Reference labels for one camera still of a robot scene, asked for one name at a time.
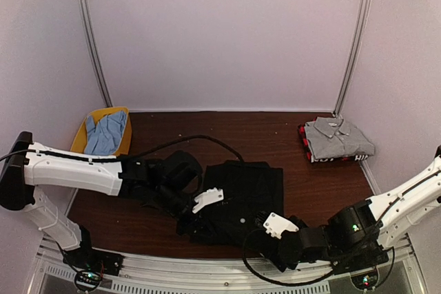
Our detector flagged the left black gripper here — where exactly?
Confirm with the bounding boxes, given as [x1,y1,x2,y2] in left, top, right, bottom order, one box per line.
[154,182,219,240]

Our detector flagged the black long sleeve shirt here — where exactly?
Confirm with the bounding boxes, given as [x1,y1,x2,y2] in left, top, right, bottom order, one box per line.
[190,160,285,246]

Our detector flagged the grey shirt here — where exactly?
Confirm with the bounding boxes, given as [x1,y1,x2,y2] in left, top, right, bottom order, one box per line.
[304,117,375,159]

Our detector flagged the yellow plastic basket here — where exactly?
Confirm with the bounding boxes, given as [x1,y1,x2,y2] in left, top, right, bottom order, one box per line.
[70,107,132,156]

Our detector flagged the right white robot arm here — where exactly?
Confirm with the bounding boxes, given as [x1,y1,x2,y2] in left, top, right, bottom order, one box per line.
[262,154,440,274]

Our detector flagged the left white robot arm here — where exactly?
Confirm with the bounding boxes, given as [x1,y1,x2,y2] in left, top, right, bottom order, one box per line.
[1,132,214,269]

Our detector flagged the black printed folded shirt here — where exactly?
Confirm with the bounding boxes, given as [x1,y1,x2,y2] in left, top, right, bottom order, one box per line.
[307,152,369,163]

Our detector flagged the red black plaid shirt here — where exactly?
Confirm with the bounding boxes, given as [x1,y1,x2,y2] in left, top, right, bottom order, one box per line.
[298,125,314,163]

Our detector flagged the light blue shirt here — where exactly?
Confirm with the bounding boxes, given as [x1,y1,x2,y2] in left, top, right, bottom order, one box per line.
[83,111,127,156]

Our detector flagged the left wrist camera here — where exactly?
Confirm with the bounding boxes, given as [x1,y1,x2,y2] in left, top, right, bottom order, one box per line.
[161,150,225,214]

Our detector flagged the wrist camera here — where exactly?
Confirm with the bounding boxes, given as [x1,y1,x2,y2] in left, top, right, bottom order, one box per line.
[161,150,225,214]
[255,211,299,239]

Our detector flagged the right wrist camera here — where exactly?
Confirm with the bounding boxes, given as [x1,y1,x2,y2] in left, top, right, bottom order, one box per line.
[255,211,299,239]

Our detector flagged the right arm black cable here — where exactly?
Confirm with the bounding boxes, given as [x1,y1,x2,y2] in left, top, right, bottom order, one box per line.
[241,228,397,286]

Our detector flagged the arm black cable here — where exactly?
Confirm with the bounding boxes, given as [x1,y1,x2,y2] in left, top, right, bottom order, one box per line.
[0,134,245,164]
[241,228,397,286]

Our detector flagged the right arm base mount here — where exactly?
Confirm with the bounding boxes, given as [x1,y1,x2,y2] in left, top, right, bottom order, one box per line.
[331,242,396,292]

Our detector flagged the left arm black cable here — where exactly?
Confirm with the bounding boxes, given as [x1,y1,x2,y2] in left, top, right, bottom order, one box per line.
[0,134,245,164]

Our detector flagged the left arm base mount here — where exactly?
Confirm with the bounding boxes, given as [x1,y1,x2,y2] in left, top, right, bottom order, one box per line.
[57,225,124,293]

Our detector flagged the front aluminium rail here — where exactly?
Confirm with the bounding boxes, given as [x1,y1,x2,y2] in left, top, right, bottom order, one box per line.
[34,233,431,294]

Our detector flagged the left aluminium frame post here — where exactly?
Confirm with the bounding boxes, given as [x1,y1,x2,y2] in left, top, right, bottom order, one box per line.
[78,0,113,107]

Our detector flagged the aluminium frame post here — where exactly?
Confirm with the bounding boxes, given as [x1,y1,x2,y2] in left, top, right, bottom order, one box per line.
[333,0,372,118]
[78,0,113,107]

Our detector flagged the right aluminium frame post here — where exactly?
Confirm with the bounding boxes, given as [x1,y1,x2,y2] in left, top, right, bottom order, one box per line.
[333,0,372,118]

